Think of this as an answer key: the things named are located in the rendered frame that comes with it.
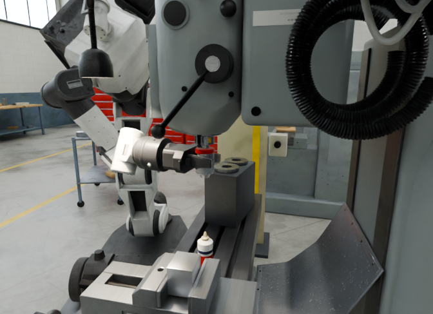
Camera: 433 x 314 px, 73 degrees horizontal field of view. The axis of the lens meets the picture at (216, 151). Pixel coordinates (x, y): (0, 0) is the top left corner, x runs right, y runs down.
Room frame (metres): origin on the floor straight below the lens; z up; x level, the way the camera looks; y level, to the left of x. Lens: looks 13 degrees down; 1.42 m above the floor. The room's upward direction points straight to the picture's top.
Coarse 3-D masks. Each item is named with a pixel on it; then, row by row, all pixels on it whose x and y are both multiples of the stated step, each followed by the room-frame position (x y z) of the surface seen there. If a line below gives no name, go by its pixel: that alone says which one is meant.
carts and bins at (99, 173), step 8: (80, 136) 3.34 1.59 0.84; (88, 136) 3.33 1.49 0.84; (72, 144) 3.22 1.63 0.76; (96, 160) 4.00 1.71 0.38; (96, 168) 3.81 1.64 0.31; (104, 168) 3.81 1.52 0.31; (88, 176) 3.47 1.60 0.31; (96, 176) 3.47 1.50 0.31; (104, 176) 3.47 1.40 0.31; (112, 176) 3.39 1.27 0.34; (80, 184) 3.25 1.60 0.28; (96, 184) 3.98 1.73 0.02; (80, 192) 3.23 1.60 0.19; (80, 200) 3.22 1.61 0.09; (120, 200) 3.29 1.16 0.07
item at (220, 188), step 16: (240, 160) 1.09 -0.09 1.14; (224, 176) 0.93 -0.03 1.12; (240, 176) 0.95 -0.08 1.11; (208, 192) 0.95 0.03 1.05; (224, 192) 0.93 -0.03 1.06; (240, 192) 0.95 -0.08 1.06; (208, 208) 0.95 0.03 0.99; (224, 208) 0.93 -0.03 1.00; (240, 208) 0.95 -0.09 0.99; (224, 224) 0.93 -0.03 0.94
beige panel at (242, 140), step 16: (240, 128) 2.40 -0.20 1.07; (256, 128) 2.37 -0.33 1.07; (224, 144) 2.43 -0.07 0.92; (240, 144) 2.40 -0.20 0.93; (256, 144) 2.36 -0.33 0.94; (224, 160) 2.43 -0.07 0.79; (256, 160) 2.36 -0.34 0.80; (256, 176) 2.36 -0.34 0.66; (256, 192) 2.36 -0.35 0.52; (256, 256) 2.19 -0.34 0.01
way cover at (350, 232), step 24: (336, 216) 0.76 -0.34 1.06; (336, 240) 0.68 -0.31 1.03; (360, 240) 0.58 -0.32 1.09; (264, 264) 0.81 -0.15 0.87; (288, 264) 0.78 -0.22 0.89; (312, 264) 0.70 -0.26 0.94; (336, 264) 0.61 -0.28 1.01; (360, 264) 0.53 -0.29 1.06; (264, 288) 0.70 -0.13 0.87; (288, 288) 0.68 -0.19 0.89; (312, 288) 0.61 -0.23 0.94; (336, 288) 0.55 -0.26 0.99; (360, 288) 0.48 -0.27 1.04; (264, 312) 0.61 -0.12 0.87; (288, 312) 0.59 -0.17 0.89; (312, 312) 0.55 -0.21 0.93; (336, 312) 0.50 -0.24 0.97
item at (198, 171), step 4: (200, 156) 0.67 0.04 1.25; (204, 156) 0.66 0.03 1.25; (208, 156) 0.67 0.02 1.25; (212, 156) 0.67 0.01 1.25; (212, 160) 0.67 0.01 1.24; (212, 164) 0.67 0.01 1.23; (196, 168) 0.68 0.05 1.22; (200, 168) 0.67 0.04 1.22; (204, 168) 0.66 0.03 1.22; (208, 168) 0.67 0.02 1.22; (212, 168) 0.67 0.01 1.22; (196, 172) 0.68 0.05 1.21; (200, 172) 0.67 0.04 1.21; (204, 172) 0.66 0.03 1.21; (208, 172) 0.67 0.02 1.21; (212, 172) 0.67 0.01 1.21
